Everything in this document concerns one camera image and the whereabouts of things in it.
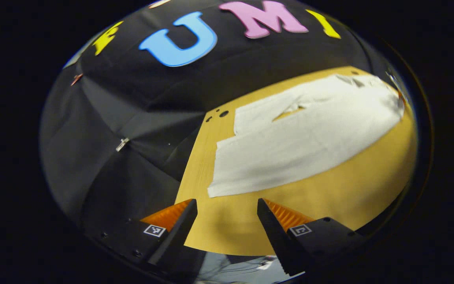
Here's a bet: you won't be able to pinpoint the black backdrop cloth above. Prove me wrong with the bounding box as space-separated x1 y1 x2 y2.
40 0 393 237

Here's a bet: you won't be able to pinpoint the white jeans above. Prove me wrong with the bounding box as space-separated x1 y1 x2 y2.
207 74 405 198

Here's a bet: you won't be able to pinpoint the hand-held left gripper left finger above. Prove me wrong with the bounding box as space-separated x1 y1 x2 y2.
87 198 198 273

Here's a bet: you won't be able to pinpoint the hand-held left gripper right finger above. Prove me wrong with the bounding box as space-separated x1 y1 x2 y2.
257 198 365 276

